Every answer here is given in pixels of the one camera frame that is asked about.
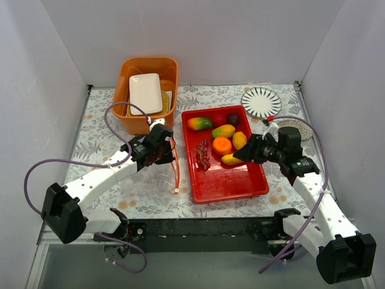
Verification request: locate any dark purple passion fruit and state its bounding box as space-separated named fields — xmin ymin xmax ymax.
xmin=227 ymin=113 xmax=240 ymax=127

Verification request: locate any yellow lemon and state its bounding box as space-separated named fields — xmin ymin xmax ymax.
xmin=232 ymin=131 xmax=247 ymax=151

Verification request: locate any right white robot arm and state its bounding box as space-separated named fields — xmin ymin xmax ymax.
xmin=234 ymin=125 xmax=377 ymax=284

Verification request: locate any orange plastic bin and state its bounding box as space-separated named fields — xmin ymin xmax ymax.
xmin=112 ymin=57 xmax=179 ymax=135

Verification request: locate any yellow woven basket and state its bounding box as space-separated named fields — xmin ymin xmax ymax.
xmin=126 ymin=89 xmax=171 ymax=117

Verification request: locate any red plastic tray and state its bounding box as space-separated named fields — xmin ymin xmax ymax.
xmin=182 ymin=105 xmax=269 ymax=204

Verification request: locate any orange tangerine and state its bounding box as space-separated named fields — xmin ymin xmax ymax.
xmin=212 ymin=137 xmax=232 ymax=156

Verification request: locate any speckled small round plate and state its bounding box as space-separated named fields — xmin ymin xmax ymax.
xmin=276 ymin=119 xmax=313 ymax=141

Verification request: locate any purple grape bunch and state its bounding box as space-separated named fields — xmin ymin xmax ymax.
xmin=195 ymin=138 xmax=211 ymax=170

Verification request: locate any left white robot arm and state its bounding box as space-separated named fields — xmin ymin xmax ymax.
xmin=42 ymin=123 xmax=174 ymax=244

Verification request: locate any white rectangular plate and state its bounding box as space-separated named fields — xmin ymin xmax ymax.
xmin=129 ymin=73 xmax=162 ymax=114

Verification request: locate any floral table mat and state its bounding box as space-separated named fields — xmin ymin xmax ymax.
xmin=61 ymin=83 xmax=336 ymax=219

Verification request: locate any red apple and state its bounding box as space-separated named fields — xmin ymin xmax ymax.
xmin=212 ymin=113 xmax=227 ymax=128

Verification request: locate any green yellow mango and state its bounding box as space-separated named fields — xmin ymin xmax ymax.
xmin=212 ymin=124 xmax=235 ymax=139

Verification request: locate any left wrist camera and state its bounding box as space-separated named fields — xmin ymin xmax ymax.
xmin=147 ymin=117 xmax=166 ymax=127

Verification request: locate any clear zip top bag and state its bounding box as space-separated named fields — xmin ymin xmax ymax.
xmin=143 ymin=138 xmax=181 ymax=194

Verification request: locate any striped round plate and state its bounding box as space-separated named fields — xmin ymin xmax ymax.
xmin=241 ymin=87 xmax=282 ymax=119

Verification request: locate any red green mango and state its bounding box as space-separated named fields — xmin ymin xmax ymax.
xmin=186 ymin=117 xmax=214 ymax=131

